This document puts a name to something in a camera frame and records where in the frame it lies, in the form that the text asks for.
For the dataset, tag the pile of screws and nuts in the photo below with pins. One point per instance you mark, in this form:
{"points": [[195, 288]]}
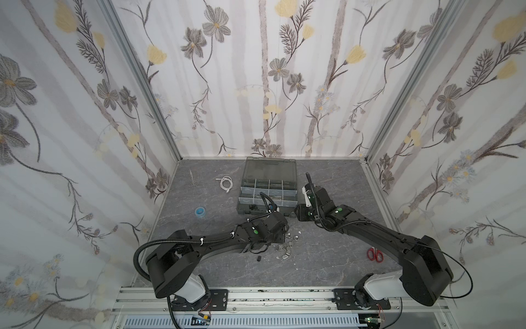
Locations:
{"points": [[284, 249]]}

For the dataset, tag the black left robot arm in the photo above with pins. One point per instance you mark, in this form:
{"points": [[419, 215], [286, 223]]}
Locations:
{"points": [[169, 264]]}

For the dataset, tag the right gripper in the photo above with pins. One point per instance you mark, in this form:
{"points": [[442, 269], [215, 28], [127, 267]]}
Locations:
{"points": [[304, 212]]}

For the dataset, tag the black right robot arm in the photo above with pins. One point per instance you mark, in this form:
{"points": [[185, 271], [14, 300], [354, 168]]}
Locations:
{"points": [[424, 272]]}

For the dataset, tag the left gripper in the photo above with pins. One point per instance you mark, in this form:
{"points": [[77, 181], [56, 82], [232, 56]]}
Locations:
{"points": [[277, 229]]}

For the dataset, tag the white slotted cable duct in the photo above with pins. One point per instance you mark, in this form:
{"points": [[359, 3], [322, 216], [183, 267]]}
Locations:
{"points": [[273, 321]]}

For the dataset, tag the red handled scissors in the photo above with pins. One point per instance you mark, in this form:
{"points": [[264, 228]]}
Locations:
{"points": [[375, 254]]}

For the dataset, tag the green compartment organizer box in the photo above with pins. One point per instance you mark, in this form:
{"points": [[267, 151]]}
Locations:
{"points": [[275, 177]]}

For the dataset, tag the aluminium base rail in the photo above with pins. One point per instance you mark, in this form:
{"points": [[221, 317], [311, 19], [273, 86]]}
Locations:
{"points": [[261, 300]]}

